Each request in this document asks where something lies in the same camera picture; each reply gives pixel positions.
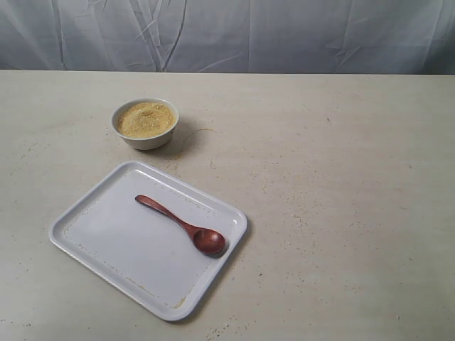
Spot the dark red wooden spoon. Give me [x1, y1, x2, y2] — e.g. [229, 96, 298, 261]
[135, 195, 227, 255]

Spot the yellowish-brown powder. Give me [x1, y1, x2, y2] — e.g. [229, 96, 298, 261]
[117, 102, 176, 139]

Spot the white ceramic bowl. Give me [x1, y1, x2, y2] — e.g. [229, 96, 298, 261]
[111, 98, 180, 151]

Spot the white rectangular plastic tray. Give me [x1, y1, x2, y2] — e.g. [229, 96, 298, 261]
[49, 161, 247, 322]

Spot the white wrinkled backdrop curtain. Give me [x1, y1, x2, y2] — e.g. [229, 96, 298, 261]
[1, 1, 454, 75]

